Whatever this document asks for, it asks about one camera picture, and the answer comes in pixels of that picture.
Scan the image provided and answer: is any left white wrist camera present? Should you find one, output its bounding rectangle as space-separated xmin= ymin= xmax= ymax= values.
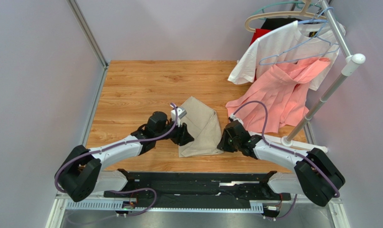
xmin=170 ymin=106 xmax=187 ymax=127

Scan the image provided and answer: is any black garment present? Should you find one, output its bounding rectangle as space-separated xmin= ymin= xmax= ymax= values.
xmin=261 ymin=18 xmax=301 ymax=30

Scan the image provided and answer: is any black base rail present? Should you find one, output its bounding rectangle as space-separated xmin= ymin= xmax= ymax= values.
xmin=103 ymin=172 xmax=292 ymax=209

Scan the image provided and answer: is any red garment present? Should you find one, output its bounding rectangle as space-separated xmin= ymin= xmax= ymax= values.
xmin=250 ymin=28 xmax=271 ymax=81

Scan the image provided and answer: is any beige wooden hanger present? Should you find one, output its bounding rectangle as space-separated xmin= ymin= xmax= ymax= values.
xmin=244 ymin=0 xmax=334 ymax=32

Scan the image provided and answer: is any pink pleated garment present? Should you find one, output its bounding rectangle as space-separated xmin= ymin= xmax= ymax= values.
xmin=226 ymin=57 xmax=331 ymax=133

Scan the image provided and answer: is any beige cloth napkin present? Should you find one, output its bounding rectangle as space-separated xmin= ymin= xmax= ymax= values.
xmin=178 ymin=96 xmax=223 ymax=158

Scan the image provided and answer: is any aluminium frame post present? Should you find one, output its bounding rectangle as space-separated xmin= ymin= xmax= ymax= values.
xmin=67 ymin=0 xmax=109 ymax=68

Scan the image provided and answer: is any blue wire hanger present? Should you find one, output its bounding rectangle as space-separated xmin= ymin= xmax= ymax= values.
xmin=259 ymin=6 xmax=340 ymax=66

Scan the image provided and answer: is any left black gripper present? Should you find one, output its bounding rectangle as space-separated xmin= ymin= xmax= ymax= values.
xmin=155 ymin=117 xmax=195 ymax=146

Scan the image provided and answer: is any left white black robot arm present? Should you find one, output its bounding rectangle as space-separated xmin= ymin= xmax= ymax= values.
xmin=54 ymin=107 xmax=194 ymax=202

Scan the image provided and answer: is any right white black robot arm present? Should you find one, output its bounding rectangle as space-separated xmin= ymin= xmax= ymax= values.
xmin=217 ymin=121 xmax=346 ymax=207

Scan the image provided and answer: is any white metal clothes rack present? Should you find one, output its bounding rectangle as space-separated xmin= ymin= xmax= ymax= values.
xmin=250 ymin=0 xmax=366 ymax=154

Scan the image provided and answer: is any white t-shirt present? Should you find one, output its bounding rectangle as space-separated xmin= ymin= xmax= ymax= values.
xmin=228 ymin=21 xmax=339 ymax=85

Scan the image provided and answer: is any green hanger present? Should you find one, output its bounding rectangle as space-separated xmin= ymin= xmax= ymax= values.
xmin=251 ymin=1 xmax=305 ymax=16

